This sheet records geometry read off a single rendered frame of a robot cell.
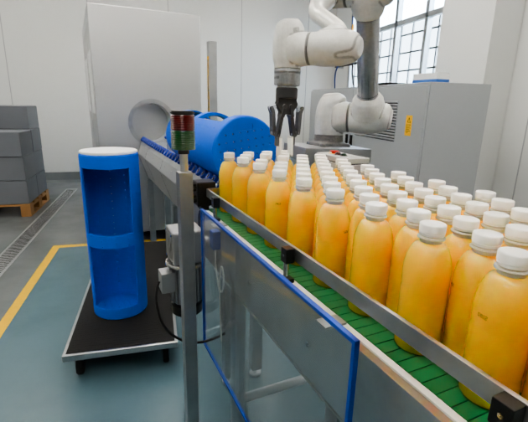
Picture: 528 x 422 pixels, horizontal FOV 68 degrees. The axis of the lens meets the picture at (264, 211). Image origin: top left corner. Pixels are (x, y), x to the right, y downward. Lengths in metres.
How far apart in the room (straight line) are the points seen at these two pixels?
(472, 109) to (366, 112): 1.31
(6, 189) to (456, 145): 4.42
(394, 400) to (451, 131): 2.62
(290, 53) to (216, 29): 5.60
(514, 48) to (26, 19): 6.10
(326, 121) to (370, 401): 1.62
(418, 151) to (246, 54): 4.51
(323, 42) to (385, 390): 1.01
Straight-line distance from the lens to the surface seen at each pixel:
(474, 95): 3.23
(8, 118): 5.39
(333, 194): 0.82
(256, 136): 1.62
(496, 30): 4.13
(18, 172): 5.02
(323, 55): 1.33
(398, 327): 0.64
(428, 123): 3.01
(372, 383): 0.70
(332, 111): 2.12
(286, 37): 1.37
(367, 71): 1.97
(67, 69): 6.90
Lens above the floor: 1.28
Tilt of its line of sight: 15 degrees down
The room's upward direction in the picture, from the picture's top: 1 degrees clockwise
